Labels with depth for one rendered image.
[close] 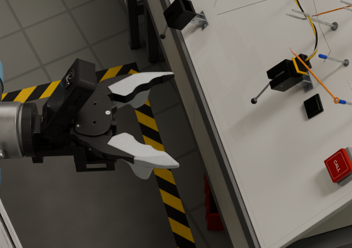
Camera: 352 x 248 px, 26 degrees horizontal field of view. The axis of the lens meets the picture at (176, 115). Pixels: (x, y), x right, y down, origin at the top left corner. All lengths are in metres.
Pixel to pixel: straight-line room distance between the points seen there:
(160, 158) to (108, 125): 0.08
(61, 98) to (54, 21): 2.17
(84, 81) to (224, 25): 0.96
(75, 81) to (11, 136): 0.13
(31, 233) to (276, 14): 1.30
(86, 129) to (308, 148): 0.73
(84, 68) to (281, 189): 0.81
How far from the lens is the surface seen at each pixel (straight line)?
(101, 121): 0.97
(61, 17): 3.12
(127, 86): 1.01
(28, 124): 0.98
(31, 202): 2.71
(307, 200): 1.59
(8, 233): 2.44
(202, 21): 1.88
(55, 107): 0.96
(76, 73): 0.92
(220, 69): 1.81
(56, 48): 3.03
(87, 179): 2.72
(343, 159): 1.50
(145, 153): 0.94
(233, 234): 2.12
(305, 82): 1.61
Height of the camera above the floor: 2.43
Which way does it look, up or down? 59 degrees down
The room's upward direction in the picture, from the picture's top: straight up
